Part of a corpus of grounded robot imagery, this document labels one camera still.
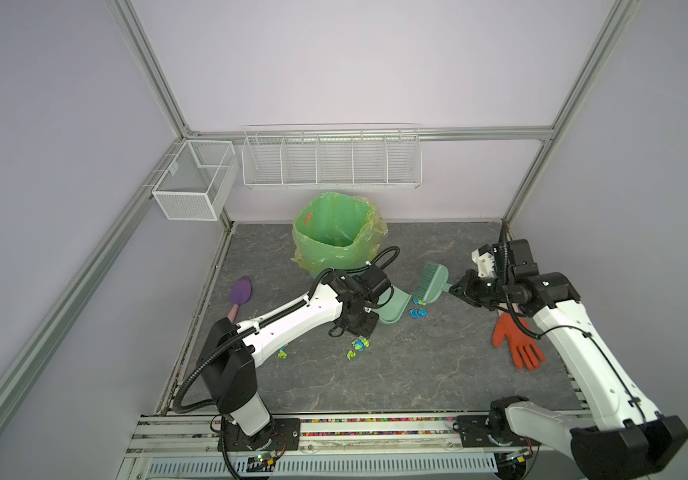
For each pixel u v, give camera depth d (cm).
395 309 85
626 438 36
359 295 57
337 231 105
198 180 103
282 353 87
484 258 68
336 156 99
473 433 74
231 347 46
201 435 75
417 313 94
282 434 74
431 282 83
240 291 102
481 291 66
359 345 89
